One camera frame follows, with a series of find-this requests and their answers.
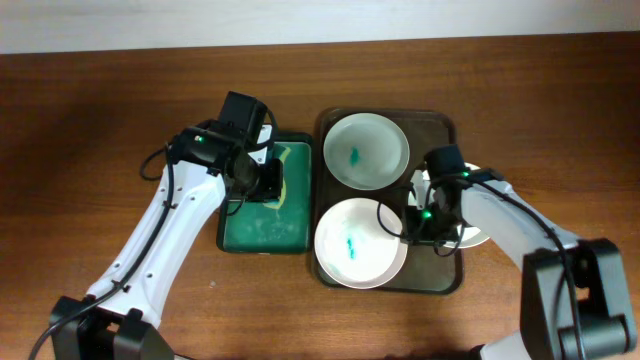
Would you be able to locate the green yellow sponge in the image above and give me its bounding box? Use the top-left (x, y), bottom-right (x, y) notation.
top-left (263, 143), bottom-right (291, 210)

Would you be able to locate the white plate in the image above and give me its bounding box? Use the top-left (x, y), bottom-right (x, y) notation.
top-left (314, 198), bottom-right (408, 290)
top-left (407, 162), bottom-right (492, 250)
top-left (323, 113), bottom-right (411, 191)

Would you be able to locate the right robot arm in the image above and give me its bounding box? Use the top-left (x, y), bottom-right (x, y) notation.
top-left (403, 145), bottom-right (639, 360)

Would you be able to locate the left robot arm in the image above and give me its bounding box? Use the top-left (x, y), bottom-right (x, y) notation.
top-left (29, 92), bottom-right (283, 359)

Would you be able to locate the brown serving tray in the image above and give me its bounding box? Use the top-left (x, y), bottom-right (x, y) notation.
top-left (313, 107), bottom-right (464, 296)

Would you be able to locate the green sponge tray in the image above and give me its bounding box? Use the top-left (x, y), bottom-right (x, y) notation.
top-left (216, 132), bottom-right (313, 254)

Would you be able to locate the white plate top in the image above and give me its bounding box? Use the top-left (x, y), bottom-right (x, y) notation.
top-left (323, 113), bottom-right (411, 191)

